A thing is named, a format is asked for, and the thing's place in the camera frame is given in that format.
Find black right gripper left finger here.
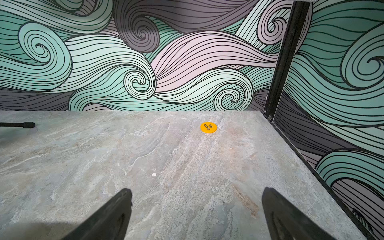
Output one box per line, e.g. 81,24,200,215
63,189,133,240

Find black tripod microphone stand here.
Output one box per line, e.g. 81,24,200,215
0,122,36,129

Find yellow round token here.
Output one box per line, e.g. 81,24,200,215
200,122,218,134

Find black corner frame post right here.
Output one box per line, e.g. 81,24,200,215
263,1,311,122

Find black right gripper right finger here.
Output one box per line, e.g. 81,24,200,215
262,188,334,240

